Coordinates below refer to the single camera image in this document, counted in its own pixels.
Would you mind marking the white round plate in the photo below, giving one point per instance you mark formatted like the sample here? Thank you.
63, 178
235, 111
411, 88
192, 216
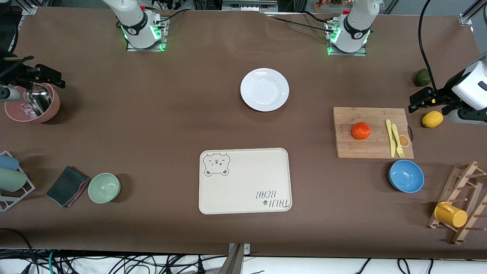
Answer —
264, 90

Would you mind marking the metal scoop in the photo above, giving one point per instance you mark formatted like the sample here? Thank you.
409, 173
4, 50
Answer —
38, 99

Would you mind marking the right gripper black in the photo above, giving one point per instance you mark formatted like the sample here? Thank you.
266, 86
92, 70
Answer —
15, 73

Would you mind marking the toy orange slice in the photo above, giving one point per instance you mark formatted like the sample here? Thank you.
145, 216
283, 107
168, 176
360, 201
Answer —
405, 141

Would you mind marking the bamboo cutting board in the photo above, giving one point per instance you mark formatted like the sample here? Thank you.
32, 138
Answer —
346, 144

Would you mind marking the pale green bowl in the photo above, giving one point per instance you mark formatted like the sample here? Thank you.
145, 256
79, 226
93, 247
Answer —
104, 188

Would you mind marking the yellow plastic knife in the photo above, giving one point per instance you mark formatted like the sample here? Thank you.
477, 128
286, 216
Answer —
389, 133

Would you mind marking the wooden mug rack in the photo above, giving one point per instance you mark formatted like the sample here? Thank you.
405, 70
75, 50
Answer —
462, 171

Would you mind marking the yellow lemon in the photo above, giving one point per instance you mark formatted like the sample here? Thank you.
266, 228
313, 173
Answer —
432, 119

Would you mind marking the yellow plastic fork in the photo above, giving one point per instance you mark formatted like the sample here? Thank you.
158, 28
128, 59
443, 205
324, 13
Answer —
397, 137

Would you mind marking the pink bowl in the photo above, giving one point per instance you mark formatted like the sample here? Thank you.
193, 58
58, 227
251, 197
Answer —
11, 112

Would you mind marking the cream bear print tray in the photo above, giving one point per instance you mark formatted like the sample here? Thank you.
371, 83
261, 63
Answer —
247, 182

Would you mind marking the yellow mug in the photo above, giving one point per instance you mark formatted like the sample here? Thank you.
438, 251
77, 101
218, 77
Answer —
451, 215

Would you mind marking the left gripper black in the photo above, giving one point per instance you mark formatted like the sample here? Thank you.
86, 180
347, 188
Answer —
444, 93

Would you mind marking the pink cloth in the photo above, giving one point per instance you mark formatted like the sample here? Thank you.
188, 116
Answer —
76, 198

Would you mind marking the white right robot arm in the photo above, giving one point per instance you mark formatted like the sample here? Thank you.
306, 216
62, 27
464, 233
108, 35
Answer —
133, 23

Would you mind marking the pale green cup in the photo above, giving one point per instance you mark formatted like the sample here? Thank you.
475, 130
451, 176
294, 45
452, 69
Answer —
11, 179

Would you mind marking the pale blue cup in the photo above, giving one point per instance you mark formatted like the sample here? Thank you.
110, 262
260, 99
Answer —
8, 162

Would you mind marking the orange fruit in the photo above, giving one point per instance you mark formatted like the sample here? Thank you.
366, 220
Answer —
360, 131

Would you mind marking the aluminium frame profile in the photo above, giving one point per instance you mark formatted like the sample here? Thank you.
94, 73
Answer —
249, 5

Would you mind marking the blue bowl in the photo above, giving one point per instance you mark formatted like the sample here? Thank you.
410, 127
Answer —
406, 176

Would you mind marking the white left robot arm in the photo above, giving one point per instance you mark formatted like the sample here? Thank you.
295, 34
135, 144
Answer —
357, 26

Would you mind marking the metal bracket at table edge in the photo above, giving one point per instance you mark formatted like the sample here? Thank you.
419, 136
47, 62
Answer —
234, 264

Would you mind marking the dark grey cloth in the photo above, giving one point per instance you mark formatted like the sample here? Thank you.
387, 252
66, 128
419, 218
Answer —
64, 184

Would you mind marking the green avocado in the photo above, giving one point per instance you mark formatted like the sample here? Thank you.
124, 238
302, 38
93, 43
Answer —
421, 78

